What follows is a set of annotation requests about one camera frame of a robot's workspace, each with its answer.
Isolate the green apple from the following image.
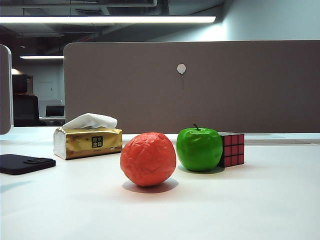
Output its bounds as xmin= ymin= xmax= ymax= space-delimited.
xmin=175 ymin=123 xmax=224 ymax=172

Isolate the orange crinkled ball fruit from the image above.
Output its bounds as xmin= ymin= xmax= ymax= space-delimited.
xmin=119 ymin=131 xmax=177 ymax=188

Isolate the Rubik's cube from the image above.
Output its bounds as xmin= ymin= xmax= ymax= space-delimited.
xmin=216 ymin=131 xmax=245 ymax=168

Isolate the white round adhesive hook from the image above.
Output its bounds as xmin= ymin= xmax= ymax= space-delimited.
xmin=176 ymin=63 xmax=187 ymax=80

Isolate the large brown desk partition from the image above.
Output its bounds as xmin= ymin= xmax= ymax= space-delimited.
xmin=63 ymin=39 xmax=320 ymax=135

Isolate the gold tissue pack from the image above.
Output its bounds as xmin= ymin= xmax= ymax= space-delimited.
xmin=53 ymin=112 xmax=123 ymax=160

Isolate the dark laptop screen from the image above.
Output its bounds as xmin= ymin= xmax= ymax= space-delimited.
xmin=44 ymin=104 xmax=66 ymax=118

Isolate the long ceiling light strip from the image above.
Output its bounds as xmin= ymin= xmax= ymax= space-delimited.
xmin=0 ymin=15 xmax=217 ymax=24

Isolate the white background desk screen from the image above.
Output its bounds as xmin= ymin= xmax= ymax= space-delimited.
xmin=38 ymin=99 xmax=63 ymax=118

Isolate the short ceiling light strip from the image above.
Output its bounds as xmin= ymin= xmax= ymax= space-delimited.
xmin=19 ymin=55 xmax=65 ymax=60

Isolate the black office chair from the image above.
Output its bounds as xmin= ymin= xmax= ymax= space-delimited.
xmin=11 ymin=74 xmax=41 ymax=127

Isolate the black smartphone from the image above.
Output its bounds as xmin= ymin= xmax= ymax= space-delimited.
xmin=0 ymin=153 xmax=57 ymax=176

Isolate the small brown desk partition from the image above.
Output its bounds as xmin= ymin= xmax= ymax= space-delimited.
xmin=0 ymin=43 xmax=13 ymax=135

